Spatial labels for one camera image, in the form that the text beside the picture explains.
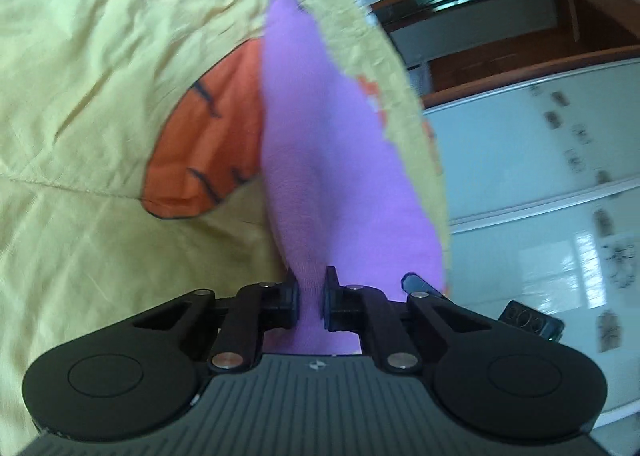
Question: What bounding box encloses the purple sweater with red collar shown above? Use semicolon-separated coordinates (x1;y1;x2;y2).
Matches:
260;0;447;356

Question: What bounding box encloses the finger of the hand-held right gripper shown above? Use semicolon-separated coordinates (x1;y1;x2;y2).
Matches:
401;272;447;298

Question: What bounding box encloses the white wardrobe with flower stickers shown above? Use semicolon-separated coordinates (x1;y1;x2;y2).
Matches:
422;58;640;432

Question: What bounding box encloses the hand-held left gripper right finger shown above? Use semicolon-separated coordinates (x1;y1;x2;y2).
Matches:
322;266;496;375

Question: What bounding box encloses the checkered bag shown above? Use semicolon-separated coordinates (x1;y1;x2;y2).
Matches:
407;63;432;97

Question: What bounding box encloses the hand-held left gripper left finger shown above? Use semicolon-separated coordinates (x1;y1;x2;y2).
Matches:
132;268;301;375

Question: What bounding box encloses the yellow printed bedsheet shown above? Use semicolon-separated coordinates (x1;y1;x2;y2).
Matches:
0;0;453;456

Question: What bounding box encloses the wooden door frame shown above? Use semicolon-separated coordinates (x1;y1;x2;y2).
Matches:
372;0;640;109

